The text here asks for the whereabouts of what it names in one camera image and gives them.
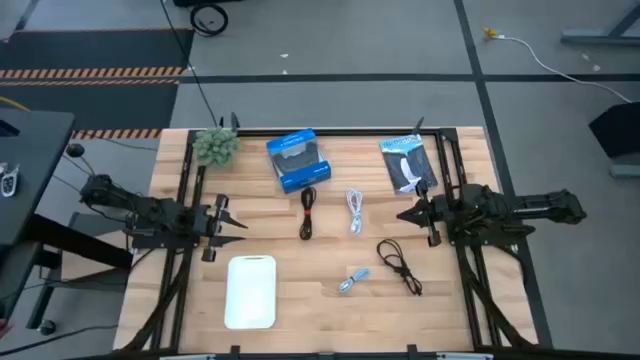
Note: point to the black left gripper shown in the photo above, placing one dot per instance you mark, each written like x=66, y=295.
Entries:
x=210, y=225

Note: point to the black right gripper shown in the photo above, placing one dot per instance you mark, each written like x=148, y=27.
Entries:
x=437, y=212

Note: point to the white plastic tray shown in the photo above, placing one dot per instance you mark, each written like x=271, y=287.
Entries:
x=250, y=292

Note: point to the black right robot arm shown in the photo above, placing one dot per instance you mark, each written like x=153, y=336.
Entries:
x=500, y=207

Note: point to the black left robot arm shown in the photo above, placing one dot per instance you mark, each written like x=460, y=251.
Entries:
x=150, y=210

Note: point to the green succulent plant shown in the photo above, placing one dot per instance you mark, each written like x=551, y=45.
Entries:
x=216, y=146

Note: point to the blue game controller box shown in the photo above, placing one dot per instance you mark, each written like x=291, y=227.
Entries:
x=299, y=162

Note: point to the black round foot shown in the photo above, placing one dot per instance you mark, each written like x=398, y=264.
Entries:
x=75, y=150

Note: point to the yellow plug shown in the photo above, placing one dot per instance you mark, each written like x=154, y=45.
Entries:
x=490, y=33

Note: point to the black caster wheel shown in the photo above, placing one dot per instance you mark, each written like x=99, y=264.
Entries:
x=47, y=327

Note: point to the black desk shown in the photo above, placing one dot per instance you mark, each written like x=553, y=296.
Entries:
x=30, y=165

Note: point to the black box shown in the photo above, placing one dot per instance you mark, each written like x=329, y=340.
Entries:
x=617, y=130

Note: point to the black mat with hazard stripes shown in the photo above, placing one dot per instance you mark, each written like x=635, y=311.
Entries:
x=100, y=50

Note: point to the key fob with keys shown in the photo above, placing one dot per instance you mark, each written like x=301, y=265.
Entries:
x=9, y=182

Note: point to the grey table leg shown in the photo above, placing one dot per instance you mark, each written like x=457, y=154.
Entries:
x=600, y=36

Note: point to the black aluminium table frame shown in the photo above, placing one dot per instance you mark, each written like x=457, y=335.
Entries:
x=325, y=132

